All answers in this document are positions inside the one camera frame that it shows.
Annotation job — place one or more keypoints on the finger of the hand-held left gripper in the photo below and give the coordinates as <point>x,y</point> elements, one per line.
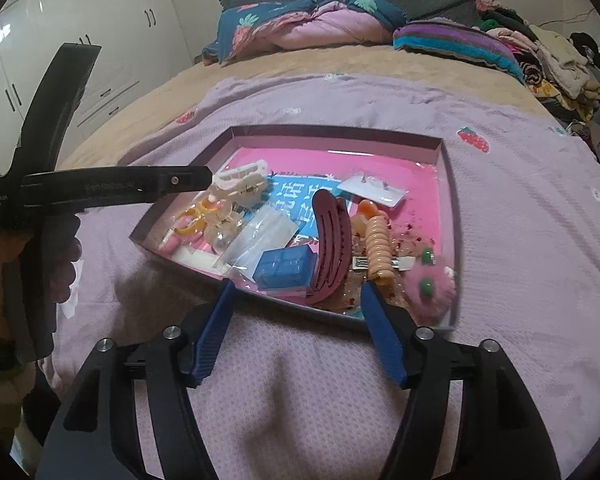
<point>180,179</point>

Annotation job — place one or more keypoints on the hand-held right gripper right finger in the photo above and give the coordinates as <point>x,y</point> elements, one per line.
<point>385,335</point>

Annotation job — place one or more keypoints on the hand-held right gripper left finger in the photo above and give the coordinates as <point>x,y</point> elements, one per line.
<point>212,330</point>

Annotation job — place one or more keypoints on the cream claw hair clip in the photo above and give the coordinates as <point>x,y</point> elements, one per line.
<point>235,180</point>

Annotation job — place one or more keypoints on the pink fuzzy hair clip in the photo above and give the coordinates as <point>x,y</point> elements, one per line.
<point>430,300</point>

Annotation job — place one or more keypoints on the orange spiral hair clip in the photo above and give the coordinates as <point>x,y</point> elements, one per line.
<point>380,250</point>

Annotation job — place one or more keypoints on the small blue box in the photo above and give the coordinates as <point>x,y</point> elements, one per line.
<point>280,267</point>

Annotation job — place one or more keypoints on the clear plastic bag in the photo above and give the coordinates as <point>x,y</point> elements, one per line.
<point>265,232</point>

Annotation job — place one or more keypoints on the maroon claw hair clip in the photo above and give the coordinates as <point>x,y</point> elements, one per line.
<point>330,240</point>

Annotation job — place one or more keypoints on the shallow pink box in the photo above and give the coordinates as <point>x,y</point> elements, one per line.
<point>300,160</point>

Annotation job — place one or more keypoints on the earring card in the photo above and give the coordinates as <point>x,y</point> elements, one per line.
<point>375,192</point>

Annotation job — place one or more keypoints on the person's left forearm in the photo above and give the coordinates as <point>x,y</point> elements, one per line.
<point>0,380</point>

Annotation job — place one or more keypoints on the person's left hand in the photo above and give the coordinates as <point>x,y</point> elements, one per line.
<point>2,280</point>

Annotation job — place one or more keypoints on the small white card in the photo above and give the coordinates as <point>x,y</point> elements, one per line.
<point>195,260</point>

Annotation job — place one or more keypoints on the blue printed card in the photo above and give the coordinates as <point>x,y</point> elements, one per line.
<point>295,195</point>

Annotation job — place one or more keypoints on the white wardrobe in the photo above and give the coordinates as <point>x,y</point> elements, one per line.
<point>105,60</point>

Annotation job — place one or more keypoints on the tan bed sheet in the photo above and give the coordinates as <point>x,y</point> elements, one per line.
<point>280,65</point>

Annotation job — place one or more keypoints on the purple strawberry blanket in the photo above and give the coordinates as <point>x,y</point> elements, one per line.
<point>505,210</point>

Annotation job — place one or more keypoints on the floral pink quilt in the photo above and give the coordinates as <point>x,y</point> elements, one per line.
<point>330,27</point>

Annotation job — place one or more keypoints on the striped pillow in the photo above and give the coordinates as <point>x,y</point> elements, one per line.
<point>455,45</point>

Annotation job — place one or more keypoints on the pile of clothes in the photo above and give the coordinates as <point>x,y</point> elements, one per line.
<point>555,60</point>

